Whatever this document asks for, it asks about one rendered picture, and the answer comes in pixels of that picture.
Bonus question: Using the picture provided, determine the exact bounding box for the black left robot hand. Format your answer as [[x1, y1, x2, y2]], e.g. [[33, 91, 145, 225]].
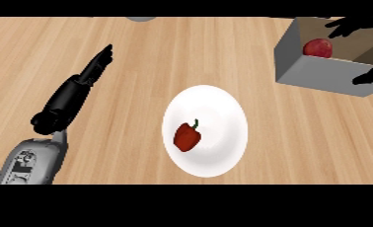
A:
[[30, 43, 115, 136]]

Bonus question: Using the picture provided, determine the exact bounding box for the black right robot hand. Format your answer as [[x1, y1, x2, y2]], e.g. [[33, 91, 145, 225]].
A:
[[323, 17, 373, 86]]

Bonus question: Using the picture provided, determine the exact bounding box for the grey cardboard box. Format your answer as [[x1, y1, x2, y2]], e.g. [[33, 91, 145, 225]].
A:
[[273, 17, 373, 99]]

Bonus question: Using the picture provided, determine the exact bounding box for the white plate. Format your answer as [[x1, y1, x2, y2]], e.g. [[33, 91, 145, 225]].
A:
[[161, 84, 249, 179]]

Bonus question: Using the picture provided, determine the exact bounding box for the red round fruit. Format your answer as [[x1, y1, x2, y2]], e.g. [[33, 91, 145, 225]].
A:
[[303, 38, 335, 59]]

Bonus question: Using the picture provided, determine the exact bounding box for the red bell pepper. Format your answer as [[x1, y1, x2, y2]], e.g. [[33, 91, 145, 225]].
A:
[[173, 118, 202, 153]]

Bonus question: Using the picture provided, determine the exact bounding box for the grey round object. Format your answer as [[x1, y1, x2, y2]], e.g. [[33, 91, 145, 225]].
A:
[[126, 17, 158, 24]]

